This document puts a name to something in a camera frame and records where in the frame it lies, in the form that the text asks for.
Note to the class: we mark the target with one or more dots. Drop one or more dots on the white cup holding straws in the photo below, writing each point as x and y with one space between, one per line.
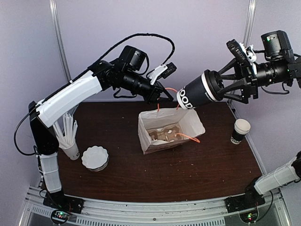
71 150

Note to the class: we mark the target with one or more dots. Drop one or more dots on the right aluminium frame post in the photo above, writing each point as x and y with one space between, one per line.
248 30

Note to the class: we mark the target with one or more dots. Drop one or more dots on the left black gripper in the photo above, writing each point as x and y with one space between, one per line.
154 96

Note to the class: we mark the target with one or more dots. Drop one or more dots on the left aluminium frame post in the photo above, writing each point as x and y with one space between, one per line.
59 40

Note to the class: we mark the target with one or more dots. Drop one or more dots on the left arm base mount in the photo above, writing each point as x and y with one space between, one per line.
63 202

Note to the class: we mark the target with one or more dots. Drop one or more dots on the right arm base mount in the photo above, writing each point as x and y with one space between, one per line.
242 202

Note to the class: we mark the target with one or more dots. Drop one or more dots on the aluminium frame post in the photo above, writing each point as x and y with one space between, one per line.
248 30
59 40

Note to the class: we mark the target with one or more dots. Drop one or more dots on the aluminium front rail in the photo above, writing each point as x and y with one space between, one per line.
210 212

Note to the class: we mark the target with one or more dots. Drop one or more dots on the white paper takeout bag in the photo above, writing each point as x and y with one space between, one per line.
187 120

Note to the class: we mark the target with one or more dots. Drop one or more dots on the brown cardboard cup carrier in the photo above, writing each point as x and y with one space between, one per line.
168 134

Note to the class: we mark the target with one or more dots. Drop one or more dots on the bundle of wrapped straws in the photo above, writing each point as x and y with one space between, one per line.
70 126

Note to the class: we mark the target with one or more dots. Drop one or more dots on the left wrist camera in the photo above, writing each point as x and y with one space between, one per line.
162 71

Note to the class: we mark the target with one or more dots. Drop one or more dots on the white fluted dish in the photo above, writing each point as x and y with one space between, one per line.
95 158

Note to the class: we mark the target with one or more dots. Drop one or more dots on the black lidded coffee cup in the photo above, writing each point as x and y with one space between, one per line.
201 91

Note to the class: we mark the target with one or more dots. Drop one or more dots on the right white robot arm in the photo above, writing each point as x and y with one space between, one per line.
283 66

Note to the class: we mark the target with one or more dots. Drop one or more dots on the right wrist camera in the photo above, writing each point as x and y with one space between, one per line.
244 55

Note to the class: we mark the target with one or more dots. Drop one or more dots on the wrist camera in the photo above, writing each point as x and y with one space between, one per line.
162 71
244 55

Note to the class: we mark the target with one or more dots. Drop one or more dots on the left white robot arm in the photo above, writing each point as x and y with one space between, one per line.
122 73

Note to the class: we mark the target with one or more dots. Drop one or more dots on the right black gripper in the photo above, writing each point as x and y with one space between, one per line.
247 82

